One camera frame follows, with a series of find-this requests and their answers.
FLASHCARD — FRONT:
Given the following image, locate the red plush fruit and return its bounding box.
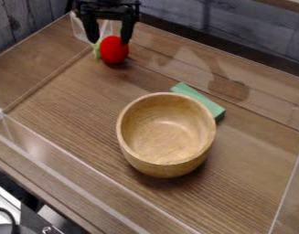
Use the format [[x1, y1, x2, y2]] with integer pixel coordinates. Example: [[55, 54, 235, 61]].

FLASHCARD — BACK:
[[92, 36, 130, 65]]

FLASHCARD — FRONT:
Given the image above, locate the wooden bowl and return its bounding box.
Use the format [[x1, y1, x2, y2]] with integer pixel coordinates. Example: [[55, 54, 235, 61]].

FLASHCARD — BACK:
[[116, 92, 217, 178]]

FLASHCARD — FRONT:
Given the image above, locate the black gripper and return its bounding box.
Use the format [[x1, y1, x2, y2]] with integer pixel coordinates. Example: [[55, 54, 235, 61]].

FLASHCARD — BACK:
[[72, 0, 142, 45]]

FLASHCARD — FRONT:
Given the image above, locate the black metal bracket with screw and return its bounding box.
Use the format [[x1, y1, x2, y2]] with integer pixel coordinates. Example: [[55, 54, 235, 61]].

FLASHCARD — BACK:
[[20, 205, 90, 234]]

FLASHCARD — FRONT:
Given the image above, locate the green rectangular block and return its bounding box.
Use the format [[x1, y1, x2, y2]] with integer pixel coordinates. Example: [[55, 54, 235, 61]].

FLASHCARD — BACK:
[[170, 82, 226, 122]]

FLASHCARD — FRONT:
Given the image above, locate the black cable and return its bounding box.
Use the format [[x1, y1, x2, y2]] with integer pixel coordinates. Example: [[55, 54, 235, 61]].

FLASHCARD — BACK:
[[0, 207, 22, 234]]

